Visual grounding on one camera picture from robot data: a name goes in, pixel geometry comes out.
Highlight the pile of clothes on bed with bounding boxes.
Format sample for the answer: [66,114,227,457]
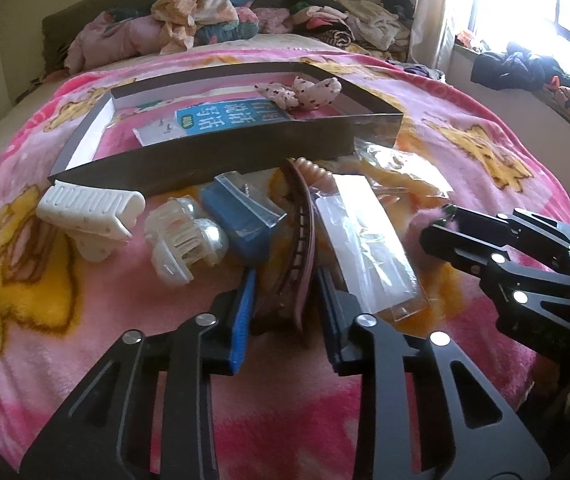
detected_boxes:
[41,0,296,78]

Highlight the grey cardboard box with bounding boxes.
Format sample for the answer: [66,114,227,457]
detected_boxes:
[47,61,403,197]

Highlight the yellow item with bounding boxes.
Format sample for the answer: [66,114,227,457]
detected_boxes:
[352,142,453,198]

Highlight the clear hair claw clip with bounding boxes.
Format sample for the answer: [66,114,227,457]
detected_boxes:
[144,197,230,288]

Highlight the clear plastic packet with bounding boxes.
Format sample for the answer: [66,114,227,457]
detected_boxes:
[312,175,431,323]

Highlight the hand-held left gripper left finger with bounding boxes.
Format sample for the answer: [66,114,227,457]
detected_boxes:
[19,267,258,480]

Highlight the yellow patterned cloth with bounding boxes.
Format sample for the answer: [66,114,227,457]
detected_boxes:
[151,0,238,53]

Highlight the blue packaged box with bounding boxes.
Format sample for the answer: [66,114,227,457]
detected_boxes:
[200,172,288,263]

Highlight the pink bear print blanket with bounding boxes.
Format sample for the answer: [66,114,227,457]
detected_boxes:
[0,42,570,480]

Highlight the peach beaded hair clip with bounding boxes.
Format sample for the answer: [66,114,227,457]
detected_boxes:
[292,157,333,191]

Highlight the cream curtain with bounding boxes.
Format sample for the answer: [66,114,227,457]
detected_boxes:
[412,0,466,83]

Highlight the dark clothes on sill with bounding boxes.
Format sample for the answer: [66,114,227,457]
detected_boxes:
[470,42,570,122]

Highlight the white hair claw clip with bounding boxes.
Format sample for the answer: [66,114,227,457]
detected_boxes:
[36,183,147,262]

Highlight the pink fluffy hair tie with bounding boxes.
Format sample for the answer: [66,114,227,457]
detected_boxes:
[415,207,448,232]

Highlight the blue printed card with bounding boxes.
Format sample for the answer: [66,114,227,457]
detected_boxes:
[132,100,298,148]

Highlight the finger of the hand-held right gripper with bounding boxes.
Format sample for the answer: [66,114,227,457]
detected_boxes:
[419,224,570,332]
[440,206,570,262]

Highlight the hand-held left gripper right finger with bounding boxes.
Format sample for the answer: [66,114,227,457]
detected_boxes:
[314,266,551,480]

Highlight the brown pink hair clip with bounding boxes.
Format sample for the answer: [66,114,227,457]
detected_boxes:
[252,157,318,331]

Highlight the pink floral quilt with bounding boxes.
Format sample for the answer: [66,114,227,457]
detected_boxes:
[62,7,166,73]

